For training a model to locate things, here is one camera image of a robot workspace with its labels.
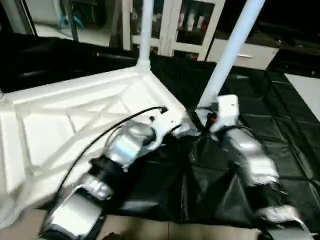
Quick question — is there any white plastic table leg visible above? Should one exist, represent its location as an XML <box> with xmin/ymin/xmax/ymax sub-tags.
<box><xmin>194</xmin><ymin>0</ymin><xmax>266</xmax><ymax>114</ymax></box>
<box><xmin>135</xmin><ymin>0</ymin><xmax>155</xmax><ymax>72</ymax></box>

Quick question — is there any white plastic table top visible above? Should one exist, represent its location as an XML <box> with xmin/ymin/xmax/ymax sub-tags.
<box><xmin>0</xmin><ymin>65</ymin><xmax>197</xmax><ymax>227</ymax></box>

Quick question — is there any black mat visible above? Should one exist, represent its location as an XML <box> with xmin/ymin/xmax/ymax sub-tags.
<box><xmin>0</xmin><ymin>31</ymin><xmax>320</xmax><ymax>232</ymax></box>

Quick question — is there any white drawer unit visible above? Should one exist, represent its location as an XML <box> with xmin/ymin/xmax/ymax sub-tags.
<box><xmin>206</xmin><ymin>39</ymin><xmax>280</xmax><ymax>71</ymax></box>

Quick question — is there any white glass door cabinet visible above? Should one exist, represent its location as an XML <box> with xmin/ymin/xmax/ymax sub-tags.
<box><xmin>121</xmin><ymin>0</ymin><xmax>227</xmax><ymax>62</ymax></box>

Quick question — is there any grey metal pole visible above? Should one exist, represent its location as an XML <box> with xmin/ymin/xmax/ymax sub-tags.
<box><xmin>62</xmin><ymin>0</ymin><xmax>80</xmax><ymax>42</ymax></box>

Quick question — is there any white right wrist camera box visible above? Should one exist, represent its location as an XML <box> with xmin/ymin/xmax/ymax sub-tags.
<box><xmin>212</xmin><ymin>94</ymin><xmax>240</xmax><ymax>134</ymax></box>

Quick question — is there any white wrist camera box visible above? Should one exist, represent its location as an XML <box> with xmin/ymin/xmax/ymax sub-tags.
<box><xmin>212</xmin><ymin>94</ymin><xmax>240</xmax><ymax>134</ymax></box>
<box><xmin>149</xmin><ymin>111</ymin><xmax>190</xmax><ymax>140</ymax></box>

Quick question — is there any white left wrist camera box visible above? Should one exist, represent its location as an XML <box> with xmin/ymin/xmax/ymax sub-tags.
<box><xmin>149</xmin><ymin>111</ymin><xmax>190</xmax><ymax>140</ymax></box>

